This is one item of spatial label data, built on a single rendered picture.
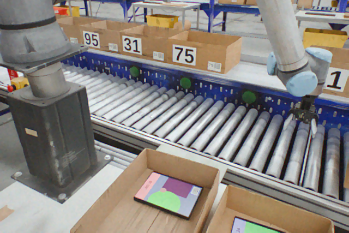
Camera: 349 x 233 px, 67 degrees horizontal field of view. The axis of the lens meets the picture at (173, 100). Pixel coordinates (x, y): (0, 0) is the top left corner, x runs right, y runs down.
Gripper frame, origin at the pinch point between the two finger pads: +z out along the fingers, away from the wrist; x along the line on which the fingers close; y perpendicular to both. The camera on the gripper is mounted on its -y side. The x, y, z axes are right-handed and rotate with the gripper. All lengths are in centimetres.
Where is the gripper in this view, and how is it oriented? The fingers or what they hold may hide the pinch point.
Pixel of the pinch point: (298, 132)
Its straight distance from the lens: 126.4
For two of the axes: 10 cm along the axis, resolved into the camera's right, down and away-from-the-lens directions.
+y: -5.0, 3.8, -7.8
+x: 8.6, 2.3, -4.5
